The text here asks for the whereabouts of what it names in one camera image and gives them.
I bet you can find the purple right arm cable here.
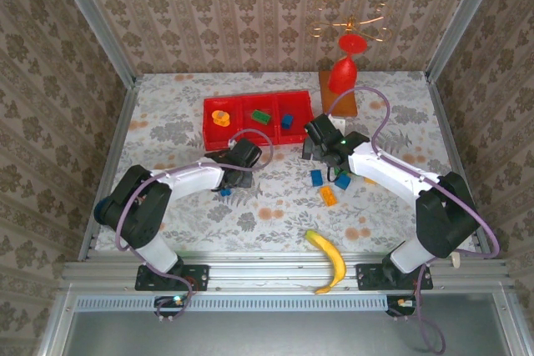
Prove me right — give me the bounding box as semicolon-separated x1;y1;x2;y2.
327;86;501;355

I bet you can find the black cable connector block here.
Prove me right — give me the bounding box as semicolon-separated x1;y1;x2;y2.
154;295;187;316
385;295;418;316

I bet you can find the aluminium side rail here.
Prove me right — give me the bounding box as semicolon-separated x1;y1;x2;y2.
78;83;139;263
425;74;493;259

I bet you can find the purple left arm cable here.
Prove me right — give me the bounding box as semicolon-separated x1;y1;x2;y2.
114;128;275;323

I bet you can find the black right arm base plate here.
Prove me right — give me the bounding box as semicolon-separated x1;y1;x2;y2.
355;263;434;290

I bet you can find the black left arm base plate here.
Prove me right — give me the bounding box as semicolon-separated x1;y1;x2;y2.
135;263;209;293

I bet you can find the red three-compartment plastic bin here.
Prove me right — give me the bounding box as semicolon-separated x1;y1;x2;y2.
202;89;315;152

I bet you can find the long yellow lego brick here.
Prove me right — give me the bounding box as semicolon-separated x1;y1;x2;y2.
319;185;339;208

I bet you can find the red wine glass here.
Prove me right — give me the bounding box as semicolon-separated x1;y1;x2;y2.
327;33;369;94

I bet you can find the rounded yellow lego piece 120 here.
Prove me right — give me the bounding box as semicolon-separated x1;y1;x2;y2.
210;109;232;127

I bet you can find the orange-brown wooden base board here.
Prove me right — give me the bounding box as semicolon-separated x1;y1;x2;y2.
319;70;359;118

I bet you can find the yellow banana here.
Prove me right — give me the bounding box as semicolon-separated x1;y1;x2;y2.
303;229;348;295

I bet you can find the aluminium corner post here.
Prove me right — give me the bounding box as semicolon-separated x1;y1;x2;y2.
48;0;137;86
425;0;508;80

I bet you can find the grey slotted cable duct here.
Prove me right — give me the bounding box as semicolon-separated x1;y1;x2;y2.
77;295;387;312

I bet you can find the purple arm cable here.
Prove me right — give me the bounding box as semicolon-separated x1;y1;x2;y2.
114;128;275;323
327;86;501;355

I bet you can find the aluminium front rail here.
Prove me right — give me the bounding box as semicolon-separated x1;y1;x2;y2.
62;259;515;291

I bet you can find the gold wire glass rack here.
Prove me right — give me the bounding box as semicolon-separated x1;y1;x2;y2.
307;0;393;44

